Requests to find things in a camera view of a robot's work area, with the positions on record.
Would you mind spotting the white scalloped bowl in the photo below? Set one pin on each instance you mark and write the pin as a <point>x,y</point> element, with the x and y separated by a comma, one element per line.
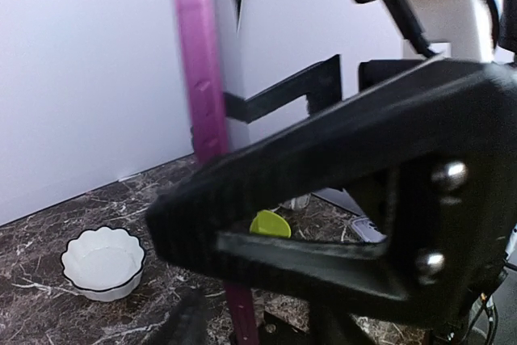
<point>104,264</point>

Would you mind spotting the purple smartphone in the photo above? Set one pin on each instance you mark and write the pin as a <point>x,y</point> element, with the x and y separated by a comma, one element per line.
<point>210,55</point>

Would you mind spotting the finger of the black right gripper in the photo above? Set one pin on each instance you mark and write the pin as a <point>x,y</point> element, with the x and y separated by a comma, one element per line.
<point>319,83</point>

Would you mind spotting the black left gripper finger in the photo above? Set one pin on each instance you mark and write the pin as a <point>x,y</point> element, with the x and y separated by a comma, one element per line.
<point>186,325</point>

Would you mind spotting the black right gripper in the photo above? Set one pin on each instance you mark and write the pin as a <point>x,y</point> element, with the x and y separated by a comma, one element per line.
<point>429,155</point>

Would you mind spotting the white mug yellow inside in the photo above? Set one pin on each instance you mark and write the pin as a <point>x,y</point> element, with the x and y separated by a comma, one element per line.
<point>296,204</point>

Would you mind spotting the lavender phone case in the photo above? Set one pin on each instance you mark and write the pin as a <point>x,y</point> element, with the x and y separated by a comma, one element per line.
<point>367,230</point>

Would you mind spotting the green bowl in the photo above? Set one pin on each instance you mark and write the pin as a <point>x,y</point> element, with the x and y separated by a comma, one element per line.
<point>271,224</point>

